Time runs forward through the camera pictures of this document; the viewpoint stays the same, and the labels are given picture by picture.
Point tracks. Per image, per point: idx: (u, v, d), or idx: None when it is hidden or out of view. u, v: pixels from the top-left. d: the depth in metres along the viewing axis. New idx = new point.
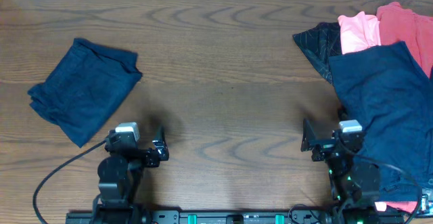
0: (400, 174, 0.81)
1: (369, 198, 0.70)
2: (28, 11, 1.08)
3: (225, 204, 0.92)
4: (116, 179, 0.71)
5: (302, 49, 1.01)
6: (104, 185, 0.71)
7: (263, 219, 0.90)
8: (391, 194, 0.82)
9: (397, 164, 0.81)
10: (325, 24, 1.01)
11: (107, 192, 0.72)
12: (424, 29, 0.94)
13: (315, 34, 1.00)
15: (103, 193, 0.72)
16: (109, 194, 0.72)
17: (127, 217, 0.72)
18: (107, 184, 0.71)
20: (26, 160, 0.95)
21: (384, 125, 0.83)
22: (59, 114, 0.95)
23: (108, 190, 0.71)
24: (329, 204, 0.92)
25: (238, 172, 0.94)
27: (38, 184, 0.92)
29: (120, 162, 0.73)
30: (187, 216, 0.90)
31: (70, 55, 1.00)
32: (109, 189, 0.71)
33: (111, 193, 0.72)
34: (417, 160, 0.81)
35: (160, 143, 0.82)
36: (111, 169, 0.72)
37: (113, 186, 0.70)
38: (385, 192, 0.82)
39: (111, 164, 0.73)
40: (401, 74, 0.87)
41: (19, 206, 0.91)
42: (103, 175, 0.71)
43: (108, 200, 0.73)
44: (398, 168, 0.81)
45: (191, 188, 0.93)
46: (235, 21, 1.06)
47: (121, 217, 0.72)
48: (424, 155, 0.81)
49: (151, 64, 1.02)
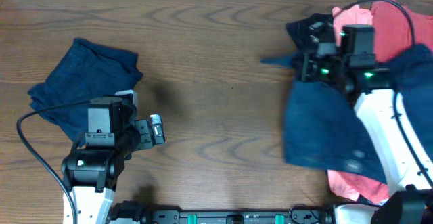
0: (329, 152, 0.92)
1: (365, 41, 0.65)
2: (26, 11, 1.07)
3: (225, 204, 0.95)
4: (106, 104, 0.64)
5: (293, 37, 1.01)
6: (93, 111, 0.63)
7: (263, 219, 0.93)
8: (319, 164, 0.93)
9: (315, 141, 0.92)
10: (318, 15, 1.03)
11: (93, 122, 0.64)
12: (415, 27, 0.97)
13: (307, 24, 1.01)
15: (90, 127, 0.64)
16: (97, 123, 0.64)
17: (109, 157, 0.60)
18: (96, 109, 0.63)
20: (28, 160, 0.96)
21: (324, 101, 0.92)
22: (59, 114, 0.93)
23: (95, 119, 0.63)
24: (327, 204, 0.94)
25: (238, 172, 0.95)
27: (42, 184, 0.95)
29: (114, 98, 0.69)
30: (187, 216, 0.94)
31: (70, 55, 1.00)
32: (97, 118, 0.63)
33: (98, 123, 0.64)
34: (348, 145, 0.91)
35: (157, 118, 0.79)
36: (103, 98, 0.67)
37: (103, 109, 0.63)
38: (310, 160, 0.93)
39: (105, 99, 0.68)
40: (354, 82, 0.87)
41: (24, 206, 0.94)
42: (95, 102, 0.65)
43: (93, 134, 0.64)
44: (327, 141, 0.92)
45: (191, 188, 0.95)
46: (235, 21, 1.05)
47: (102, 153, 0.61)
48: (358, 143, 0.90)
49: (151, 63, 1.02)
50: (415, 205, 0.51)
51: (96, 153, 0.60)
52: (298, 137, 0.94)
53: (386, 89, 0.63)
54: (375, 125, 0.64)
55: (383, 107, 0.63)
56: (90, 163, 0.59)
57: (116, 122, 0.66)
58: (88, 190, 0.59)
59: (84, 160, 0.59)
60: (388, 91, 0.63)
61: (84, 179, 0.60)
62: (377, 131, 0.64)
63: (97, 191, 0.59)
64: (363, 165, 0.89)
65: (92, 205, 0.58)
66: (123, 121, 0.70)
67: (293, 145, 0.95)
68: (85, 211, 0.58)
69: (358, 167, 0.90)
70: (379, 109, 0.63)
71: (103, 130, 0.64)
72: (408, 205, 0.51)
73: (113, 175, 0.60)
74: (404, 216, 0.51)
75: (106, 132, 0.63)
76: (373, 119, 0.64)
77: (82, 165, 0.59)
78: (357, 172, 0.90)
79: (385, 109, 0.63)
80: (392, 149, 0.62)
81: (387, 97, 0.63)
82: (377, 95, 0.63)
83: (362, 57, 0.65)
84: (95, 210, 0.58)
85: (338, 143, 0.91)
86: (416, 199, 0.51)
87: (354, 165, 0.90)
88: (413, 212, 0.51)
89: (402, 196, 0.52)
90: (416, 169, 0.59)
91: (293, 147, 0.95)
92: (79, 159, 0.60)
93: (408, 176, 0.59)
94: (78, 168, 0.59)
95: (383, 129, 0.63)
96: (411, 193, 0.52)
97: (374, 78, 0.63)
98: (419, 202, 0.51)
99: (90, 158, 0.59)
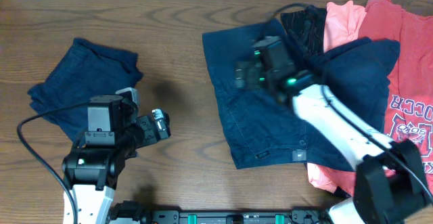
0: (271, 141, 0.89)
1: (277, 54, 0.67)
2: (26, 11, 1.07)
3: (225, 204, 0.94)
4: (106, 103, 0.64)
5: (287, 28, 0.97)
6: (92, 110, 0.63)
7: (263, 219, 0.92)
8: (262, 160, 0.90)
9: (260, 138, 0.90)
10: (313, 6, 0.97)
11: (93, 121, 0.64)
12: (410, 26, 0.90)
13: (302, 15, 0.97)
15: (90, 126, 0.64)
16: (97, 122, 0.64)
17: (110, 154, 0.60)
18: (96, 108, 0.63)
20: (28, 160, 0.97)
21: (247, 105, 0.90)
22: (59, 114, 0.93)
23: (95, 118, 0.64)
24: (327, 204, 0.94)
25: (238, 172, 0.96)
27: (42, 184, 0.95)
29: (114, 97, 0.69)
30: (187, 216, 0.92)
31: (70, 55, 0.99)
32: (97, 117, 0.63)
33: (97, 122, 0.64)
34: (289, 135, 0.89)
35: (159, 113, 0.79)
36: (103, 97, 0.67)
37: (103, 109, 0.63)
38: (258, 159, 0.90)
39: (104, 97, 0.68)
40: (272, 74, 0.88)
41: (23, 206, 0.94)
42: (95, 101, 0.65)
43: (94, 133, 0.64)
44: (270, 135, 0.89)
45: (191, 188, 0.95)
46: (235, 21, 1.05)
47: (103, 151, 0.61)
48: (298, 132, 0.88)
49: (150, 63, 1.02)
50: (375, 171, 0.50)
51: (97, 152, 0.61)
52: (241, 136, 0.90)
53: (312, 86, 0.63)
54: (318, 119, 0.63)
55: (315, 101, 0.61)
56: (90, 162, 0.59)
57: (116, 121, 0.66)
58: (88, 189, 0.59)
59: (84, 159, 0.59)
60: (316, 86, 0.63)
61: (84, 177, 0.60)
62: (323, 122, 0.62)
63: (97, 189, 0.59)
64: (307, 151, 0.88)
65: (92, 203, 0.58)
66: (123, 121, 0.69)
67: (239, 145, 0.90)
68: (85, 208, 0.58)
69: (304, 155, 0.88)
70: (312, 105, 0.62)
71: (103, 128, 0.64)
72: (371, 174, 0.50)
73: (114, 174, 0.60)
74: (375, 186, 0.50)
75: (106, 131, 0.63)
76: (313, 113, 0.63)
77: (82, 164, 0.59)
78: (303, 160, 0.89)
79: (316, 101, 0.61)
80: (338, 133, 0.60)
81: (316, 91, 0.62)
82: (307, 95, 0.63)
83: (283, 68, 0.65)
84: (96, 209, 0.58)
85: (279, 133, 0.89)
86: (373, 166, 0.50)
87: (300, 154, 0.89)
88: (377, 180, 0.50)
89: (362, 168, 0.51)
90: (364, 139, 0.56)
91: (240, 149, 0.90)
92: (79, 158, 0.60)
93: (358, 151, 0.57)
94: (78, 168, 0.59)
95: (323, 120, 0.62)
96: (367, 162, 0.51)
97: (297, 83, 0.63)
98: (376, 166, 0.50)
99: (90, 157, 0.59)
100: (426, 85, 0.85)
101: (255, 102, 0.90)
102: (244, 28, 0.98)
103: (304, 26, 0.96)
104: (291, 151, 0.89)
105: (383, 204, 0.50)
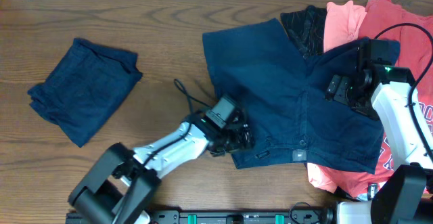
0: (271, 141, 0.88)
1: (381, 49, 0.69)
2: (26, 11, 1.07)
3: (225, 204, 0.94)
4: (234, 102, 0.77)
5: (287, 28, 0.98)
6: (224, 100, 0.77)
7: (263, 219, 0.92)
8: (262, 161, 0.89)
9: (260, 139, 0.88)
10: (314, 7, 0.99)
11: (218, 106, 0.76)
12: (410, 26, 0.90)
13: (302, 15, 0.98)
15: (215, 109, 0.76)
16: (220, 109, 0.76)
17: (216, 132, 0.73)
18: (226, 99, 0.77)
20: (28, 160, 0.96)
21: (247, 104, 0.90)
22: (60, 114, 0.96)
23: (220, 105, 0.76)
24: (328, 204, 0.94)
25: (238, 172, 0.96)
27: (42, 184, 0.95)
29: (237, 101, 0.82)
30: (187, 216, 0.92)
31: (70, 55, 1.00)
32: (222, 105, 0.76)
33: (220, 109, 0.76)
34: (290, 135, 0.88)
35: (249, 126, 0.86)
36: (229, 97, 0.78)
37: (229, 103, 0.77)
38: (257, 158, 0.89)
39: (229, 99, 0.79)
40: (277, 72, 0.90)
41: (23, 206, 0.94)
42: (226, 99, 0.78)
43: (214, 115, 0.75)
44: (270, 135, 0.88)
45: (191, 188, 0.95)
46: (235, 21, 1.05)
47: (213, 130, 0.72)
48: (298, 132, 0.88)
49: (151, 64, 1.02)
50: (414, 181, 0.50)
51: (210, 127, 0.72)
52: None
53: (402, 84, 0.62)
54: (388, 110, 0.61)
55: (398, 95, 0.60)
56: (206, 127, 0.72)
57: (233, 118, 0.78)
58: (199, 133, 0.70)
59: (204, 122, 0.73)
60: (404, 85, 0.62)
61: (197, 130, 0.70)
62: (390, 118, 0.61)
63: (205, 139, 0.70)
64: (307, 151, 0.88)
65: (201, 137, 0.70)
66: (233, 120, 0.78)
67: None
68: (195, 135, 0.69)
69: (304, 155, 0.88)
70: (394, 99, 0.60)
71: (220, 116, 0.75)
72: (411, 181, 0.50)
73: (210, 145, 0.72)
74: (404, 193, 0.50)
75: (221, 119, 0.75)
76: (386, 105, 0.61)
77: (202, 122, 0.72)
78: (304, 160, 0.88)
79: (399, 97, 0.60)
80: (400, 133, 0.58)
81: (404, 90, 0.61)
82: (395, 87, 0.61)
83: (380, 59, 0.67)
84: (199, 141, 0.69)
85: (279, 132, 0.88)
86: (417, 175, 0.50)
87: (300, 154, 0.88)
88: (411, 190, 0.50)
89: (405, 170, 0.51)
90: (422, 151, 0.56)
91: None
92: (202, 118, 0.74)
93: (413, 157, 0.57)
94: (199, 124, 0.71)
95: (393, 117, 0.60)
96: (413, 168, 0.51)
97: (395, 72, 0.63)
98: (419, 177, 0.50)
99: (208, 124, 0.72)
100: (427, 86, 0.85)
101: (255, 102, 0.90)
102: (243, 28, 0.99)
103: (304, 26, 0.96)
104: (293, 151, 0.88)
105: (402, 214, 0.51)
